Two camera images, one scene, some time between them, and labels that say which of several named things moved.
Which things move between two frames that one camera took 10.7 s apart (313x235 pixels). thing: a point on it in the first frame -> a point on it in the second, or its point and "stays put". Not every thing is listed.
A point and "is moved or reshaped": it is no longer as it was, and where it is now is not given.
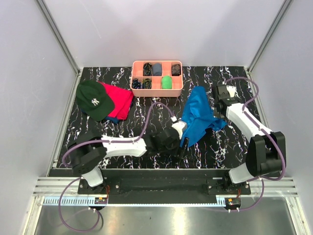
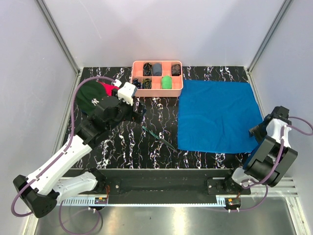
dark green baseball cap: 92,100 stays put
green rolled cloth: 166,82 stays put
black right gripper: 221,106 -> 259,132
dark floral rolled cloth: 147,69 stays put
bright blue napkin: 199,115 is moved or reshaped
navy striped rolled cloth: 136,84 stays put
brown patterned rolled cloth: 176,70 stays put
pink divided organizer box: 137,70 stays put
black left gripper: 176,151 -> 134,116
